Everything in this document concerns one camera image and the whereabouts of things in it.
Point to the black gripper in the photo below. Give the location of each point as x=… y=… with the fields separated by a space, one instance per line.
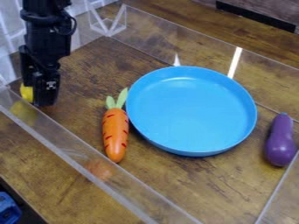
x=49 y=25

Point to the yellow toy lemon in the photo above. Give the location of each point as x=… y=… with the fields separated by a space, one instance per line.
x=26 y=93

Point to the blue round plastic tray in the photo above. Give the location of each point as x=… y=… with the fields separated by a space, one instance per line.
x=191 y=111

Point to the orange toy carrot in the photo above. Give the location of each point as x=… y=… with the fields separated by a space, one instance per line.
x=114 y=127

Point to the blue object at corner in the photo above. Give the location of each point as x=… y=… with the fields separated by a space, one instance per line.
x=9 y=210

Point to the purple toy eggplant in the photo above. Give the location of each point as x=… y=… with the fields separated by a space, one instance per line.
x=280 y=144

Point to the clear acrylic barrier wall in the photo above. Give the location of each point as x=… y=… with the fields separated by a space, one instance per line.
x=52 y=159

